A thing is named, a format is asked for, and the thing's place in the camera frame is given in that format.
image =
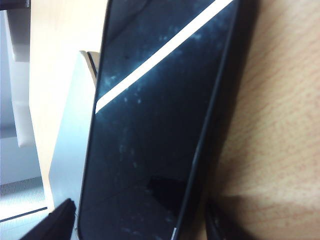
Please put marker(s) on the black smartphone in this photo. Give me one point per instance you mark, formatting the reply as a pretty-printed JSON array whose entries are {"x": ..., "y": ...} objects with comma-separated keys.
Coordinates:
[{"x": 150, "y": 125}]

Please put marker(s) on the silver Dell laptop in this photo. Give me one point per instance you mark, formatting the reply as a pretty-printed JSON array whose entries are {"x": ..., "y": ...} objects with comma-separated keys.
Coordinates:
[{"x": 72, "y": 125}]

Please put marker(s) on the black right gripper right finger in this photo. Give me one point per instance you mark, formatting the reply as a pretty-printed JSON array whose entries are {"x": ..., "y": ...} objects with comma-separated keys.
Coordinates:
[{"x": 215, "y": 222}]

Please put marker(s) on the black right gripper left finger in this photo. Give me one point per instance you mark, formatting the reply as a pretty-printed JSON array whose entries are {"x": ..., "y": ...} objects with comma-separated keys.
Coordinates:
[{"x": 55, "y": 222}]

